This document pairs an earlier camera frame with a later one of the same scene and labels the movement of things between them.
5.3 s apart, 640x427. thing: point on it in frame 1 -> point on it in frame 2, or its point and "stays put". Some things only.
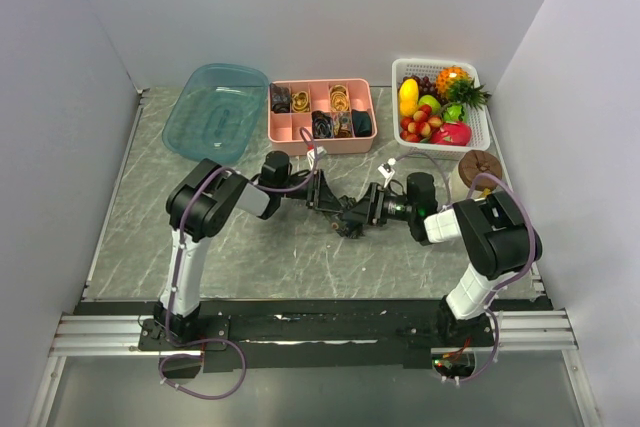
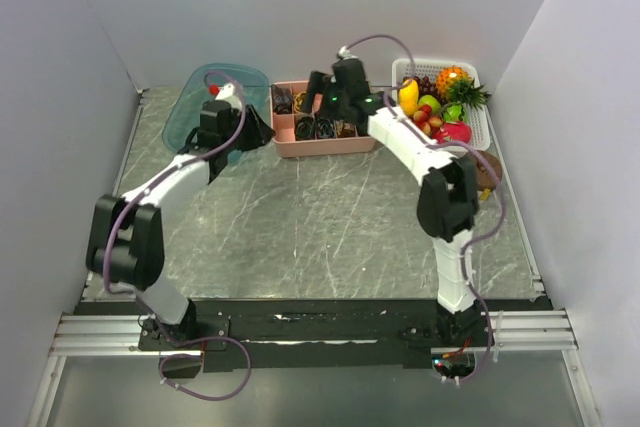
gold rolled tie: x=300 y=102 stays put
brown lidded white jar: x=475 y=162 stays put
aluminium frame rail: x=81 y=335 stays put
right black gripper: x=369 y=208 -> x=320 y=84
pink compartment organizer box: x=339 y=112 stays put
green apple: x=432 y=102 stays put
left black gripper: x=322 y=197 -> x=260 y=132
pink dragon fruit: x=453 y=133 stays put
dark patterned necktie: x=349 y=229 -> x=304 y=128
